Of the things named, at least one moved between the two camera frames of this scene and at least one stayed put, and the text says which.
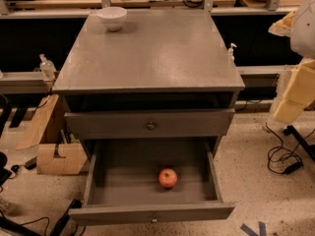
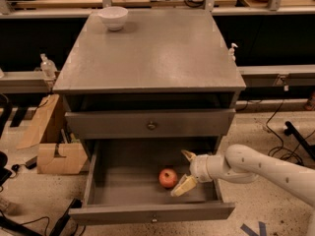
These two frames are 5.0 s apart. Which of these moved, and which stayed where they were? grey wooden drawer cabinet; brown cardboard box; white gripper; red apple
Moved: white gripper
Stayed: brown cardboard box; grey wooden drawer cabinet; red apple
